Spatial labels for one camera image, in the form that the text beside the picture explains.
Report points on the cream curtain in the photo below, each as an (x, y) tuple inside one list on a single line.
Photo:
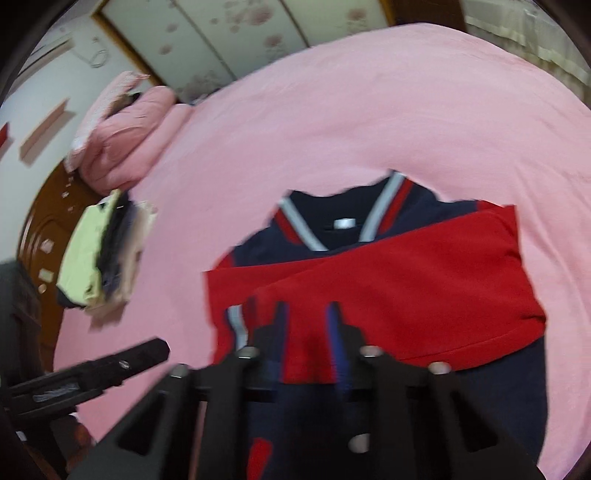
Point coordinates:
[(531, 41)]

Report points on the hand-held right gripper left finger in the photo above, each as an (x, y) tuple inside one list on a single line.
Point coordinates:
[(273, 341)]

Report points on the floral panel wardrobe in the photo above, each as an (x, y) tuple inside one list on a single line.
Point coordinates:
[(207, 37)]

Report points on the folded pink quilt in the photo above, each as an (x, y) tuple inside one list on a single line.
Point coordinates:
[(134, 134)]

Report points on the beige wall strip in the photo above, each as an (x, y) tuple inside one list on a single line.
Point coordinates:
[(46, 131)]

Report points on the pink fleece blanket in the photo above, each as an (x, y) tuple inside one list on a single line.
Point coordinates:
[(351, 115)]

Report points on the red wall strip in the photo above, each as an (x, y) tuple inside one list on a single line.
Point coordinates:
[(3, 137)]

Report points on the pink patterned pillow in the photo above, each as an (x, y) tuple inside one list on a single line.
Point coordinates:
[(104, 104)]

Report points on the white air conditioner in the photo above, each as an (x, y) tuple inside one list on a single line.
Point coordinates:
[(48, 48)]

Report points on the dark grey box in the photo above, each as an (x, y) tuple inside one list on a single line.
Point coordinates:
[(18, 318)]

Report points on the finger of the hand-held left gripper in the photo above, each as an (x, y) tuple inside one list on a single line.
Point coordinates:
[(134, 357)]

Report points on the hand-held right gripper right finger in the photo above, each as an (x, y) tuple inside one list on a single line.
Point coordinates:
[(335, 337)]

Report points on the brown wooden headboard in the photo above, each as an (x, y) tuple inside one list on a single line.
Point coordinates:
[(51, 217)]

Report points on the pile of folded clothes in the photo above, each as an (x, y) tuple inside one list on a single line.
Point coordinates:
[(83, 258)]

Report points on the navy and red jacket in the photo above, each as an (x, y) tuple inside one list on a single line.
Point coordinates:
[(415, 277)]

